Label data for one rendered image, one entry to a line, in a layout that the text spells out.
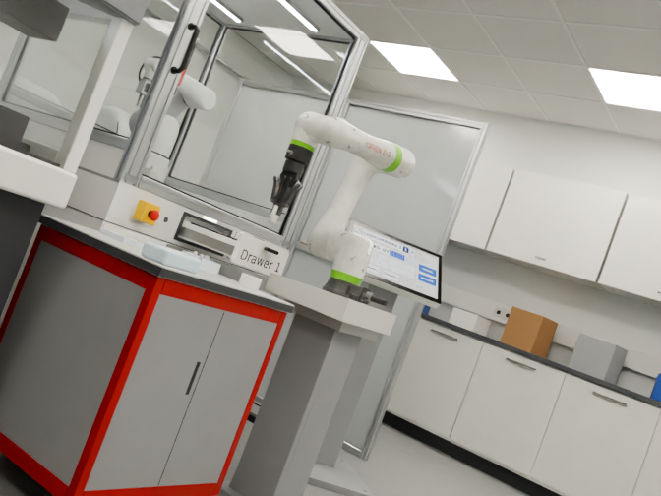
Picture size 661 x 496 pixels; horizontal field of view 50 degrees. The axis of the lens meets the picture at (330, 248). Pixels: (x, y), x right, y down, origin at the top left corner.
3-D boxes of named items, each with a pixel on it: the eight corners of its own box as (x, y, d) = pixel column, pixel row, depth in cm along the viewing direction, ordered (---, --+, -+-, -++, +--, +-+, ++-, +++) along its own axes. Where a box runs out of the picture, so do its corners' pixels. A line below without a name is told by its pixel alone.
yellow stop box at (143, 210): (155, 226, 251) (162, 208, 251) (141, 221, 245) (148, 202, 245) (147, 222, 254) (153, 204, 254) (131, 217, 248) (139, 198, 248)
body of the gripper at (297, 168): (280, 156, 258) (271, 180, 258) (298, 161, 253) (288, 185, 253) (292, 163, 264) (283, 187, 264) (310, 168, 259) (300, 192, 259)
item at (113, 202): (278, 279, 323) (289, 250, 324) (104, 220, 239) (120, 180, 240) (146, 227, 377) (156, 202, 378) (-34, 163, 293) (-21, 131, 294)
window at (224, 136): (280, 234, 318) (355, 38, 323) (140, 174, 248) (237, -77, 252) (279, 234, 319) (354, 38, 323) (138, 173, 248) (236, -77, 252)
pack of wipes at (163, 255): (173, 265, 206) (179, 250, 207) (197, 275, 202) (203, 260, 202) (138, 254, 193) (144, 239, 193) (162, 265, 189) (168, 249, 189)
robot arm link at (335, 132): (367, 165, 279) (376, 139, 279) (390, 171, 272) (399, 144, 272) (310, 141, 251) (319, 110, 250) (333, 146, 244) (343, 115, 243)
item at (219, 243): (275, 273, 272) (281, 258, 272) (233, 258, 251) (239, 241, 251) (205, 245, 294) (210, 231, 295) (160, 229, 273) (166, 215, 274)
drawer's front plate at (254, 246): (279, 279, 272) (290, 252, 273) (232, 262, 248) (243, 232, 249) (276, 277, 273) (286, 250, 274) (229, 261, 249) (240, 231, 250)
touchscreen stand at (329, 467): (373, 503, 322) (450, 292, 327) (281, 475, 312) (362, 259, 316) (344, 465, 371) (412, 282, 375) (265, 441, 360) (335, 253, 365)
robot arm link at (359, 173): (312, 259, 292) (368, 152, 306) (342, 269, 282) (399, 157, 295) (295, 244, 283) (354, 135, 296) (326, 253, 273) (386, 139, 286)
